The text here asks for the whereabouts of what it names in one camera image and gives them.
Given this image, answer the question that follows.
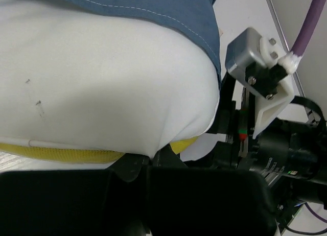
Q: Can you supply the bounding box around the aluminium side rail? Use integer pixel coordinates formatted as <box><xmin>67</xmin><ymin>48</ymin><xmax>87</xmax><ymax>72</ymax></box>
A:
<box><xmin>266</xmin><ymin>0</ymin><xmax>305</xmax><ymax>97</ymax></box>

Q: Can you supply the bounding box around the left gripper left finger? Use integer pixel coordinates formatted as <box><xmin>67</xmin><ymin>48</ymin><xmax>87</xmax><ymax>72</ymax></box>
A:
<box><xmin>1</xmin><ymin>154</ymin><xmax>149</xmax><ymax>235</ymax></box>

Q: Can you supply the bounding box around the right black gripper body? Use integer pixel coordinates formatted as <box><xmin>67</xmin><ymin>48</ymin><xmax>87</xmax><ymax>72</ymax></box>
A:
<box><xmin>206</xmin><ymin>72</ymin><xmax>327</xmax><ymax>185</ymax></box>

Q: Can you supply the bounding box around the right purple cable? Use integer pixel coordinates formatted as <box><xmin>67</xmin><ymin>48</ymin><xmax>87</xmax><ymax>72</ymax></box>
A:
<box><xmin>278</xmin><ymin>0</ymin><xmax>327</xmax><ymax>73</ymax></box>

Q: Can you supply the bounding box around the blue cartoon print pillowcase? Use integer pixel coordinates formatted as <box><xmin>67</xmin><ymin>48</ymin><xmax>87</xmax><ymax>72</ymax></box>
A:
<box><xmin>63</xmin><ymin>0</ymin><xmax>222</xmax><ymax>81</ymax></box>

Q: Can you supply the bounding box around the white pillow yellow edge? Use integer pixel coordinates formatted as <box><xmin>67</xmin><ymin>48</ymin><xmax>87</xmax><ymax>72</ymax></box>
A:
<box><xmin>1</xmin><ymin>0</ymin><xmax>221</xmax><ymax>165</ymax></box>

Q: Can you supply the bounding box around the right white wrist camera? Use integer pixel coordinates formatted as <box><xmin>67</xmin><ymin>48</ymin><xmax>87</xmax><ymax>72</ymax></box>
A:
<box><xmin>225</xmin><ymin>27</ymin><xmax>295</xmax><ymax>138</ymax></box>

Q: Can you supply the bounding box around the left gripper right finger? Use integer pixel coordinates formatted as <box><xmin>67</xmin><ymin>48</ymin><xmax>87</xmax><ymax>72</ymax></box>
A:
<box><xmin>149</xmin><ymin>146</ymin><xmax>277</xmax><ymax>235</ymax></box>

